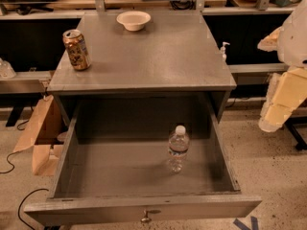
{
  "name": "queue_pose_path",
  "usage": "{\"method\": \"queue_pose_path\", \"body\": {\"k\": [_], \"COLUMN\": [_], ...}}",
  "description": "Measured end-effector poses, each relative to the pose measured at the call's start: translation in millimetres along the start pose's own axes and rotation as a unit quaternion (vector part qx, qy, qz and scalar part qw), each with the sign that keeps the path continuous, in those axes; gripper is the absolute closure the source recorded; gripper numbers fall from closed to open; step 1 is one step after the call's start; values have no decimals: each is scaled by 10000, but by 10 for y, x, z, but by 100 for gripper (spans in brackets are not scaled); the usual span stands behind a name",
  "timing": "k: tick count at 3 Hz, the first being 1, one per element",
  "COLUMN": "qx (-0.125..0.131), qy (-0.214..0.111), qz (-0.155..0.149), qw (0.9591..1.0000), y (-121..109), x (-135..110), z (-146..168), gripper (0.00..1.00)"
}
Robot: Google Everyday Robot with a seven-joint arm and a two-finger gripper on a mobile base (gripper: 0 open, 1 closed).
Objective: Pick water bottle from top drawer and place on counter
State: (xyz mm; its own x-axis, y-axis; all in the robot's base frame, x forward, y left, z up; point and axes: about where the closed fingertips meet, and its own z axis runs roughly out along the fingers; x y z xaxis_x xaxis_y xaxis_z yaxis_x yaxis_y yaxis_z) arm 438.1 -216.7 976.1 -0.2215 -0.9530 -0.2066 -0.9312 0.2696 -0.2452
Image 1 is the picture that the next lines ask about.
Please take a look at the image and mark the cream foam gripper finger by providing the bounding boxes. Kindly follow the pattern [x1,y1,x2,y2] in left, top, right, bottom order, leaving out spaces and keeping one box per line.
[258,67,307,132]
[257,28,281,52]

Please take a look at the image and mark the clear plastic water bottle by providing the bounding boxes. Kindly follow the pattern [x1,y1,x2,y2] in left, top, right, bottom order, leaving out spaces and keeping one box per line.
[168,126,190,173]

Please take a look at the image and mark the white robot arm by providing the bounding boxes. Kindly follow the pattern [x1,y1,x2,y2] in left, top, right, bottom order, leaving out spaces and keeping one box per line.
[258,0,307,132]

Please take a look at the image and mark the white pump dispenser bottle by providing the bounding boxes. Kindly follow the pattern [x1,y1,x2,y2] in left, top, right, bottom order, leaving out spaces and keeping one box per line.
[220,42,230,62]

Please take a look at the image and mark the grey cabinet counter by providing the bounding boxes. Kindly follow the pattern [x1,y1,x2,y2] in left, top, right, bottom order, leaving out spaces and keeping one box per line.
[48,11,236,118]

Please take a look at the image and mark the grey open top drawer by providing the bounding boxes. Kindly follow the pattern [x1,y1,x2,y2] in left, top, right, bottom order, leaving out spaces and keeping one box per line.
[24,93,261,226]

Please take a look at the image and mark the metal drawer knob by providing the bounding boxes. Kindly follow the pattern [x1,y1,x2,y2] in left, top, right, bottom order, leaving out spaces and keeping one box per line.
[140,210,160,223]

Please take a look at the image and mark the black stand base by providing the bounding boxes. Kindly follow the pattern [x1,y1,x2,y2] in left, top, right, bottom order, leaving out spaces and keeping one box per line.
[285,116,307,150]

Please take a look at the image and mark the white ceramic bowl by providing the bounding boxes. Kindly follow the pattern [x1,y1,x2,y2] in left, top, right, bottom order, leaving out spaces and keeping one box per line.
[116,11,151,32]

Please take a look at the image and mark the gold drink can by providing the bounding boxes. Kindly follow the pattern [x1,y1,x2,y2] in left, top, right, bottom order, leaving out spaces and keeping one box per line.
[62,29,91,71]

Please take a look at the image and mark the open cardboard box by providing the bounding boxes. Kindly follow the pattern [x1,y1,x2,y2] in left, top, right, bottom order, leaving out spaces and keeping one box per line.
[13,96,63,176]

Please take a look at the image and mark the black floor cable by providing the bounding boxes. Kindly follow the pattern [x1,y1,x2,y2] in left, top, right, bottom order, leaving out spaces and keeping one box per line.
[17,188,50,230]

